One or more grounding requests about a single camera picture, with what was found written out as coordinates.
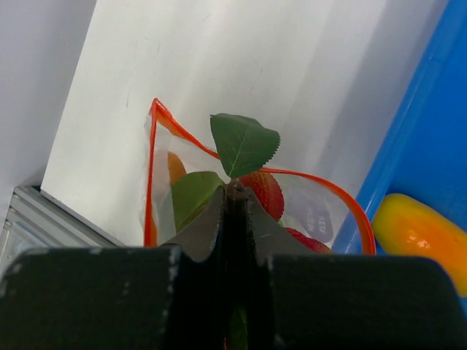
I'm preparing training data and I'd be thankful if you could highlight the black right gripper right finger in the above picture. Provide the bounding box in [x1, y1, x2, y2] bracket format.
[245, 191, 466, 349]

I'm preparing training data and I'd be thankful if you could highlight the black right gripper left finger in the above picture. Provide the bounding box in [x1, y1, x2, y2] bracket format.
[1, 187, 225, 349]

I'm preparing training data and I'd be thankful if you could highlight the clear zip top bag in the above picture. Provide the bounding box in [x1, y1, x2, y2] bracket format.
[143, 99, 376, 254]

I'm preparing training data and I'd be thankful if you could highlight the orange mango slice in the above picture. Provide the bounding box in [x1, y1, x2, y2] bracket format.
[372, 193, 466, 298]

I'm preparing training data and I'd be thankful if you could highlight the red lychee bunch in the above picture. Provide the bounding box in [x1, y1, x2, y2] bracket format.
[171, 113, 329, 349]

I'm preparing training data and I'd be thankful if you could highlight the blue plastic bin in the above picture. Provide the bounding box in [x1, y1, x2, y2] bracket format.
[330, 0, 467, 256]

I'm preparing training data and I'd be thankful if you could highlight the aluminium mounting rail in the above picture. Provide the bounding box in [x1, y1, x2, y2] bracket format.
[1, 186, 123, 273]

